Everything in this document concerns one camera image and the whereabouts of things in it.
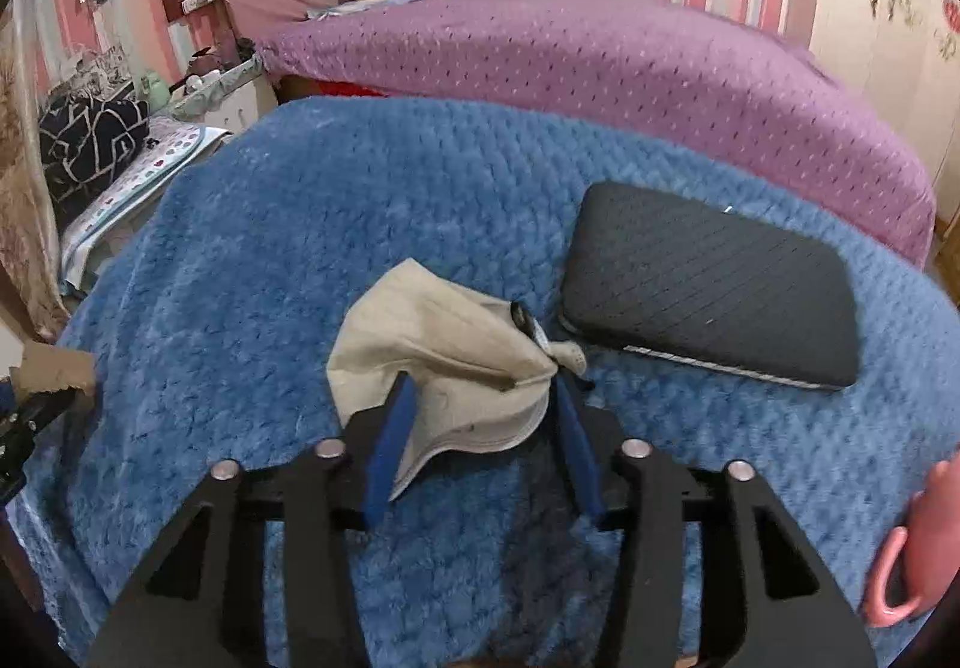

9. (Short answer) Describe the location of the brown cardboard piece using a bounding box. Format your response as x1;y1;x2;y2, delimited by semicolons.
10;342;96;403

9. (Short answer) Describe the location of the beige cloth pouch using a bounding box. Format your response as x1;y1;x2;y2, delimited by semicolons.
325;258;587;498

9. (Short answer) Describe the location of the floral beige curtain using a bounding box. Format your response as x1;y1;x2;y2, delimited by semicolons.
2;10;70;343

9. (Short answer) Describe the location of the pink steel mug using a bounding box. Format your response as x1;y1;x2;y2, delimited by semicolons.
862;453;960;627

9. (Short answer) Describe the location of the black white patterned bag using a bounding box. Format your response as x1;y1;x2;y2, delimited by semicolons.
39;94;149;214

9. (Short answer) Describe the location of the dotted cloth covered stand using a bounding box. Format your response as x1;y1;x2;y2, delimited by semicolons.
59;115;229;296

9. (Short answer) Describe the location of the black phone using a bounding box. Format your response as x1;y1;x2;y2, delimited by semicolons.
558;180;859;390

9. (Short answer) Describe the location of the purple dotted bed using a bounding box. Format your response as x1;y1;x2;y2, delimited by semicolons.
256;0;935;265

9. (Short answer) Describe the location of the white wardrobe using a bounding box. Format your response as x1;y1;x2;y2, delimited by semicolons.
811;0;958;223

